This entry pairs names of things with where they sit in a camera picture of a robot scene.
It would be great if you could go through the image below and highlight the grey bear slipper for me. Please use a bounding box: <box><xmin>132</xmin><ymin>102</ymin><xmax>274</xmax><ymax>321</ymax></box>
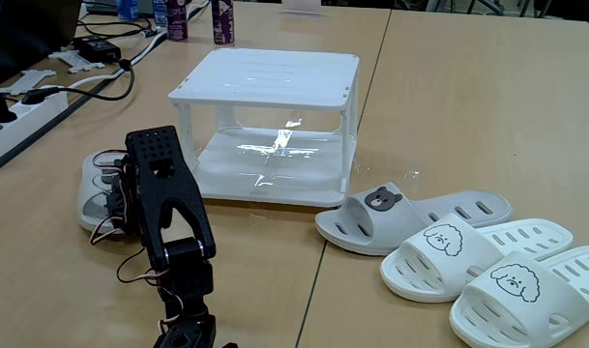
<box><xmin>314</xmin><ymin>182</ymin><xmax>514</xmax><ymax>256</ymax></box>
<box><xmin>76</xmin><ymin>149</ymin><xmax>131</xmax><ymax>234</ymax></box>

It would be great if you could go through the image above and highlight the white dog slipper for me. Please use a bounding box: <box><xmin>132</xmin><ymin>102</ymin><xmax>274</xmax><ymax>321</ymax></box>
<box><xmin>449</xmin><ymin>245</ymin><xmax>589</xmax><ymax>348</ymax></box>
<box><xmin>379</xmin><ymin>212</ymin><xmax>574</xmax><ymax>304</ymax></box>

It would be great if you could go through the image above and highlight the white two-tier shoe rack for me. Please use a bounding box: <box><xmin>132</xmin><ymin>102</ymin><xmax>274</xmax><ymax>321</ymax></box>
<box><xmin>166</xmin><ymin>46</ymin><xmax>362</xmax><ymax>209</ymax></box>

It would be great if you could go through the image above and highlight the white power strip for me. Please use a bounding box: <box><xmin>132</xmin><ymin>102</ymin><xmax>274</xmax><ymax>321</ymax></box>
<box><xmin>0</xmin><ymin>89</ymin><xmax>69</xmax><ymax>168</ymax></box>

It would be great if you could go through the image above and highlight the black power plug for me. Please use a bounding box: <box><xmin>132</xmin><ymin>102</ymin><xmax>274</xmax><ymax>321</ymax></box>
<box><xmin>0</xmin><ymin>88</ymin><xmax>18</xmax><ymax>134</ymax></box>

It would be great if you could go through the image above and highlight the white flat plastic part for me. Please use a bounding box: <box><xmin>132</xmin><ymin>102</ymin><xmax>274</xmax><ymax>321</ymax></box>
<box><xmin>0</xmin><ymin>69</ymin><xmax>57</xmax><ymax>96</ymax></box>
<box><xmin>48</xmin><ymin>49</ymin><xmax>105</xmax><ymax>74</ymax></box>

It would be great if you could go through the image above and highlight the black power adapter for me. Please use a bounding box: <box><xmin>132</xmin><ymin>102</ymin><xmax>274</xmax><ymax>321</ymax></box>
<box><xmin>74</xmin><ymin>36</ymin><xmax>123</xmax><ymax>63</ymax></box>

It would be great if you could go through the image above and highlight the black laptop screen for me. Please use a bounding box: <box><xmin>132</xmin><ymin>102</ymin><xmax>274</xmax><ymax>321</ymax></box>
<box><xmin>0</xmin><ymin>0</ymin><xmax>82</xmax><ymax>88</ymax></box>

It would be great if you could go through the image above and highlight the purple drink can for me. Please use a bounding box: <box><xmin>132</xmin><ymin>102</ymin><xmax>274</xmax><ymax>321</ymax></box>
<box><xmin>211</xmin><ymin>0</ymin><xmax>236</xmax><ymax>45</ymax></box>
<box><xmin>165</xmin><ymin>0</ymin><xmax>189</xmax><ymax>42</ymax></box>

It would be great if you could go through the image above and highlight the blue drink can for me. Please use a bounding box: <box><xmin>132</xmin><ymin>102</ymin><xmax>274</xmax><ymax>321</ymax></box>
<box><xmin>116</xmin><ymin>0</ymin><xmax>139</xmax><ymax>21</ymax></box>
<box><xmin>152</xmin><ymin>0</ymin><xmax>168</xmax><ymax>28</ymax></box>

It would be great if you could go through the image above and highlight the black cable with plug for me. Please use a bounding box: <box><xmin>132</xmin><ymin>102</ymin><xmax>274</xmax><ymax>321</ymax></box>
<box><xmin>21</xmin><ymin>57</ymin><xmax>136</xmax><ymax>105</ymax></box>

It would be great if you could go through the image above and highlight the white cable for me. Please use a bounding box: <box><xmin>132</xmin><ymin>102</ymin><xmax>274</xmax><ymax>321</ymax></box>
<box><xmin>42</xmin><ymin>0</ymin><xmax>211</xmax><ymax>93</ymax></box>

